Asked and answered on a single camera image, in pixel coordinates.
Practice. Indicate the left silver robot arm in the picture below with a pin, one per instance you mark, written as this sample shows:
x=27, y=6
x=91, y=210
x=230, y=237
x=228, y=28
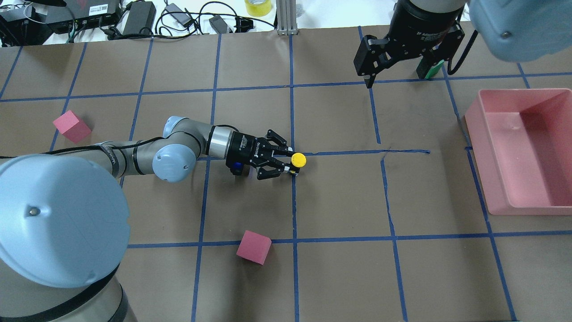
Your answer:
x=64, y=228

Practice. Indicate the pink plastic bin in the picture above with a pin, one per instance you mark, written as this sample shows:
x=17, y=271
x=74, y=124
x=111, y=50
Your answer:
x=522, y=142

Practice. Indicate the pink cube near centre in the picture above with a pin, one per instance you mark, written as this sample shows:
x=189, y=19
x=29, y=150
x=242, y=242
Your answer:
x=254, y=247

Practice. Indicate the brown paper table mat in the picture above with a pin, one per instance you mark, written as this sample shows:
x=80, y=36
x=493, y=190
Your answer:
x=386, y=222

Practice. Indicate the black power adapter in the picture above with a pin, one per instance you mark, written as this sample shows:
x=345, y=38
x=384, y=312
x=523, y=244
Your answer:
x=140, y=17

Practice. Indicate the yellow push button switch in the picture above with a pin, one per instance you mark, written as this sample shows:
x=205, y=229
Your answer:
x=297, y=162

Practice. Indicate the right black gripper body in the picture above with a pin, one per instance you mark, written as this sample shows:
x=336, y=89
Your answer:
x=418, y=29

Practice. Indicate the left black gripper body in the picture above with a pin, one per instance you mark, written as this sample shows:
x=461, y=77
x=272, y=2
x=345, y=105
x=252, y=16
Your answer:
x=242, y=150

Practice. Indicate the pink cube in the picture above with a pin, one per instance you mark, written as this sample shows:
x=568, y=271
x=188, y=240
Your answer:
x=72, y=127
x=254, y=247

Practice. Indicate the aluminium frame post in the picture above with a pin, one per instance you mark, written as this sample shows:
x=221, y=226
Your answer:
x=286, y=17

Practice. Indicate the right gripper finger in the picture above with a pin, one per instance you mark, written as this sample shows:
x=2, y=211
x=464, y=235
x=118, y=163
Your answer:
x=425, y=69
x=369, y=79

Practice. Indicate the pink cube far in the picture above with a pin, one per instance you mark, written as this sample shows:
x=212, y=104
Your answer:
x=72, y=127

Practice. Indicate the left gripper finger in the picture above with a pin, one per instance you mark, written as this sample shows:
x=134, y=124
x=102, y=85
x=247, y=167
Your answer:
x=263, y=173
x=278, y=145

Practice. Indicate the green cube far corner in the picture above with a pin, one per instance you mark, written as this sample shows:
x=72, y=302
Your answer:
x=433, y=71

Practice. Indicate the yellow tape roll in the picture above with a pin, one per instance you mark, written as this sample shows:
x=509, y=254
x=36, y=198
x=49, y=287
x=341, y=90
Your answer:
x=258, y=8

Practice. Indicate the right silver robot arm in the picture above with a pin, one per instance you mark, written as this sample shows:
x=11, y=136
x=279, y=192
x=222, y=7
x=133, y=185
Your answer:
x=514, y=30

